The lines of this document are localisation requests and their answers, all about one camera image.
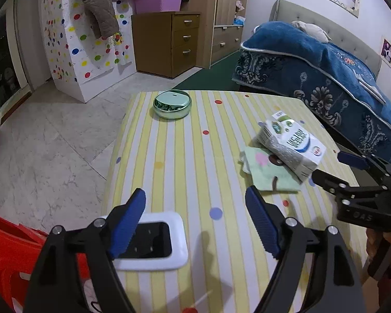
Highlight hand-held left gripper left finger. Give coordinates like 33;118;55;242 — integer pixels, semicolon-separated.
24;187;147;313

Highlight small purple wall poster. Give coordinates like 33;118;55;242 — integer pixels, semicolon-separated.
380;35;391;68

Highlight green floor mat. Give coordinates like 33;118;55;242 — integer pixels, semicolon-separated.
171;48;245;92

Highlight grey upholstered bed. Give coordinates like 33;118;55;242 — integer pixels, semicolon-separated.
231;0;391;170

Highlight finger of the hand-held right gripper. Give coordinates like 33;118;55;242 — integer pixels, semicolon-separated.
312;169;389;200
338;152;391;178

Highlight green round tin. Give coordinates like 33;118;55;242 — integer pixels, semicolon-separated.
152;89;193;120

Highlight white tray with black inset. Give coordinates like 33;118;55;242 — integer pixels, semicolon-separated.
112;211;189;271

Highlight white milk carton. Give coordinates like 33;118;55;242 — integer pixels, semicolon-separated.
255;111;327;183

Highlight white dotted board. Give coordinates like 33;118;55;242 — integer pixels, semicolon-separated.
39;0;137;103

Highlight red plastic stool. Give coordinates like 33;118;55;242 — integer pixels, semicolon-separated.
0;209;98;313

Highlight white pillow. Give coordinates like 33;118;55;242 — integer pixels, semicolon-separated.
291;20;329;43

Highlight purple plastic basket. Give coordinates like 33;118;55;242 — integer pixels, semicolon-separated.
130;0;184;15

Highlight white framed glass door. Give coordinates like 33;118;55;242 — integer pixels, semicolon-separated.
0;0;33;128

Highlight brown drawer cabinet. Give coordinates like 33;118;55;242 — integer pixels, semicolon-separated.
131;11;201;79

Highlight person's right hand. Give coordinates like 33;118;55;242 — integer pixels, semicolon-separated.
365;228;391;268

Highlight pale green dotted cloth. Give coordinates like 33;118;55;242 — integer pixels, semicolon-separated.
238;146;302;192

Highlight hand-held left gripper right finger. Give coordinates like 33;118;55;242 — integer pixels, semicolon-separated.
245;185;368;313

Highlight brown quilted jacket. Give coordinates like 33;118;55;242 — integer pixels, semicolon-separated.
80;0;157;40

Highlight wooden wardrobe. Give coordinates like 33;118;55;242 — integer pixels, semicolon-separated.
182;0;252;69

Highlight yellow striped tablecloth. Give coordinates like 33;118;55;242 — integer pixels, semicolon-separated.
102;89;372;313

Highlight pink hanging clothes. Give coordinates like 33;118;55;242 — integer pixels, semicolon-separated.
236;0;253;27

